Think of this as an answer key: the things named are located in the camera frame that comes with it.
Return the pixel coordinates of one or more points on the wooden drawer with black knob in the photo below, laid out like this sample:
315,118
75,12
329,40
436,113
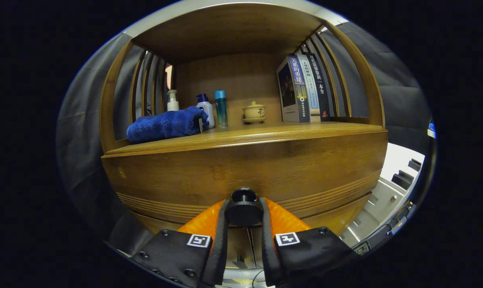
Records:
245,168

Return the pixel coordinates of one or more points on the book with black spine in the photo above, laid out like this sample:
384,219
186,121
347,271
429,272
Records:
321,88

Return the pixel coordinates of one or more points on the wooden cabinet countertop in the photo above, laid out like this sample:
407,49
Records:
265,134

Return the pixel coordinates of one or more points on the book with pale spine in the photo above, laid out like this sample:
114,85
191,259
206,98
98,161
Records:
311,92

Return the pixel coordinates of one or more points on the black electronics box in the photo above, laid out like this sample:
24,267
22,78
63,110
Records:
385,232

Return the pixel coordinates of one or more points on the beige lidded tea cup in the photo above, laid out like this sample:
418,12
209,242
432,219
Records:
254,112

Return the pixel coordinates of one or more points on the blue towel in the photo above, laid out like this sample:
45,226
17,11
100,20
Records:
165,126

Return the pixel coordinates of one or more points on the white lotion bottle blue cap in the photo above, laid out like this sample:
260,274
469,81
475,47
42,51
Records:
206,110

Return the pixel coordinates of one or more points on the teal bottle blue cap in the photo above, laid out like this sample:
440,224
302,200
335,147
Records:
221,110

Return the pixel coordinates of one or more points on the wooden cabinet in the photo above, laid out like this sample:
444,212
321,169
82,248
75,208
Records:
233,80

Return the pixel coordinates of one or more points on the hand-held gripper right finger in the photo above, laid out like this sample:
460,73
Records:
266,248

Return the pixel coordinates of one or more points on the black backdrop cloth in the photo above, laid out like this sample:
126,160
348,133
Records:
85,140

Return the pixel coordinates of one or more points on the white pump bottle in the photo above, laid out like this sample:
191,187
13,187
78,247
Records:
173,106

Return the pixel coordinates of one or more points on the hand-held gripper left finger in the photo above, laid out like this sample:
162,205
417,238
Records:
220,248

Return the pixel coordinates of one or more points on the book with blue spine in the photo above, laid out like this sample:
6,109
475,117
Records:
293,92

